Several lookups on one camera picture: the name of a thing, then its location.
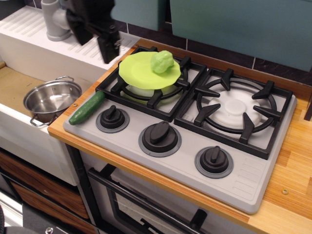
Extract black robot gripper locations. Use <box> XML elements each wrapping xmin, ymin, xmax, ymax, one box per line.
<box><xmin>66</xmin><ymin>0</ymin><xmax>120</xmax><ymax>64</ymax></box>

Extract black right burner grate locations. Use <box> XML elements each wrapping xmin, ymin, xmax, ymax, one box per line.
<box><xmin>175</xmin><ymin>68</ymin><xmax>297</xmax><ymax>160</ymax></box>

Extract black stove knob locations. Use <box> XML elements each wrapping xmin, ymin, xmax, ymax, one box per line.
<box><xmin>195</xmin><ymin>146</ymin><xmax>234</xmax><ymax>179</ymax></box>
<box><xmin>96</xmin><ymin>105</ymin><xmax>130</xmax><ymax>134</ymax></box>
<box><xmin>138</xmin><ymin>121</ymin><xmax>182</xmax><ymax>157</ymax></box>

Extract black right stove knob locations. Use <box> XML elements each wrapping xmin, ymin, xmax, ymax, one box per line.
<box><xmin>195</xmin><ymin>146</ymin><xmax>234</xmax><ymax>179</ymax></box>

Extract light green toy cauliflower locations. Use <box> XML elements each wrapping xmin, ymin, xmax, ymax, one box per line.
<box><xmin>150</xmin><ymin>50</ymin><xmax>174</xmax><ymax>74</ymax></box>

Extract black burner grate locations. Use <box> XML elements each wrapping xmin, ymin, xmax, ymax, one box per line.
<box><xmin>96</xmin><ymin>46</ymin><xmax>208</xmax><ymax>121</ymax></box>
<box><xmin>175</xmin><ymin>68</ymin><xmax>297</xmax><ymax>160</ymax></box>

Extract black oven door handle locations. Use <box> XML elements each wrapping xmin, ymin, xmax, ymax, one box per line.
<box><xmin>88</xmin><ymin>168</ymin><xmax>207</xmax><ymax>234</ymax></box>

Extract grey toy faucet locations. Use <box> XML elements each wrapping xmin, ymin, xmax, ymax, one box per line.
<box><xmin>41</xmin><ymin>0</ymin><xmax>71</xmax><ymax>41</ymax></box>

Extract dark green toy pickle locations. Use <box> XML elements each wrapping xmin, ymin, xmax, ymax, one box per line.
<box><xmin>69</xmin><ymin>91</ymin><xmax>106</xmax><ymax>125</ymax></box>

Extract lime green plastic plate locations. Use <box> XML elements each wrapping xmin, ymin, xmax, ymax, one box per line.
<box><xmin>118</xmin><ymin>52</ymin><xmax>181</xmax><ymax>90</ymax></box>

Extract black left stove knob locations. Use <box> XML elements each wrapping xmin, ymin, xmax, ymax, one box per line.
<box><xmin>96</xmin><ymin>105</ymin><xmax>130</xmax><ymax>134</ymax></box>

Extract black middle stove knob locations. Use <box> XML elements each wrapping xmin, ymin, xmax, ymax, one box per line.
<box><xmin>138</xmin><ymin>121</ymin><xmax>182</xmax><ymax>157</ymax></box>

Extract wooden drawer fronts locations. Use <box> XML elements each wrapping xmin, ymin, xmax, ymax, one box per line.
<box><xmin>0</xmin><ymin>149</ymin><xmax>96</xmax><ymax>234</ymax></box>

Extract grey toy stove top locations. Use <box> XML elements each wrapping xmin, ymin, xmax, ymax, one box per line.
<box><xmin>62</xmin><ymin>46</ymin><xmax>298</xmax><ymax>215</ymax></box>

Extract small stainless steel pot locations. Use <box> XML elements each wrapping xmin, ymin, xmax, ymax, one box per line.
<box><xmin>23</xmin><ymin>76</ymin><xmax>82</xmax><ymax>127</ymax></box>

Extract toy oven door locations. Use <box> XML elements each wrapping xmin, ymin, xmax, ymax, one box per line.
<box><xmin>82</xmin><ymin>156</ymin><xmax>251</xmax><ymax>234</ymax></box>

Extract black left burner grate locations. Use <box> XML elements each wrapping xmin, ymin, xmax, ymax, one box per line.
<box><xmin>96</xmin><ymin>46</ymin><xmax>208</xmax><ymax>121</ymax></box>

